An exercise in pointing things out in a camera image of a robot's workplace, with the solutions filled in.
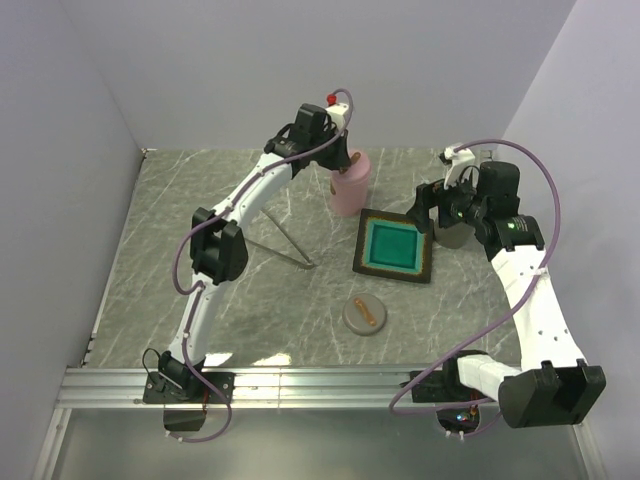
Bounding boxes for pink lid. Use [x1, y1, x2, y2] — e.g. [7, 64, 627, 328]
[331, 149, 371, 186]

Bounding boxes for pink cup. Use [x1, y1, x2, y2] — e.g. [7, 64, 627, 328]
[329, 171, 369, 217]

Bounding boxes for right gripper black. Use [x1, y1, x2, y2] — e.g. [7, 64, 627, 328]
[405, 167, 488, 233]

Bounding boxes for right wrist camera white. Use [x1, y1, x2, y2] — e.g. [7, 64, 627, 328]
[439, 145, 476, 189]

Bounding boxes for grey lid with strap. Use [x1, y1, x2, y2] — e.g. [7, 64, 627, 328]
[342, 293, 388, 336]

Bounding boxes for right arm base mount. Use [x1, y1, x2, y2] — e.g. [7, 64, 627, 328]
[408, 368, 502, 434]

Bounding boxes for square teal black plate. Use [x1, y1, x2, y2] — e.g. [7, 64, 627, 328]
[352, 209, 434, 284]

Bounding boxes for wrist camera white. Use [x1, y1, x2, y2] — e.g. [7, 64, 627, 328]
[439, 145, 476, 189]
[325, 93, 351, 130]

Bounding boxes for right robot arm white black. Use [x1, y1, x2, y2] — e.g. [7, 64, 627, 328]
[407, 161, 606, 428]

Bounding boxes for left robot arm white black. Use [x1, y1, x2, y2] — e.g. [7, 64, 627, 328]
[154, 94, 353, 402]

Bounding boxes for aluminium rail frame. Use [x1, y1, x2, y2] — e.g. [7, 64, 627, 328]
[40, 148, 599, 479]

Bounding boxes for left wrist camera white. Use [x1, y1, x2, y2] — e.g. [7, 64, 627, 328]
[325, 93, 351, 130]

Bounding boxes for metal tongs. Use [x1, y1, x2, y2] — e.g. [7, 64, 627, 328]
[244, 207, 317, 271]

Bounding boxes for grey cup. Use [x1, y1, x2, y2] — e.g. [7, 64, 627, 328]
[434, 210, 474, 249]

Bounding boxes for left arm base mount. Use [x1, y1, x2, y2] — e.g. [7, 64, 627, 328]
[142, 371, 235, 433]

